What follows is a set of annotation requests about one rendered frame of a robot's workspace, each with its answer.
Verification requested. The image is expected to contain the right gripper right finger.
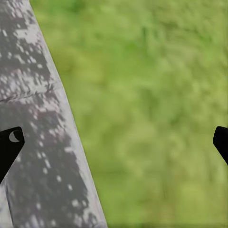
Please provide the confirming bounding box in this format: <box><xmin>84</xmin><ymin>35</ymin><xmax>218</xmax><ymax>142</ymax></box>
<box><xmin>213</xmin><ymin>126</ymin><xmax>228</xmax><ymax>165</ymax></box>

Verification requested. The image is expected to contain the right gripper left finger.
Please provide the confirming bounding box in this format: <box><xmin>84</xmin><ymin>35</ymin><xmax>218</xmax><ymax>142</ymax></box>
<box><xmin>0</xmin><ymin>126</ymin><xmax>25</xmax><ymax>183</ymax></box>

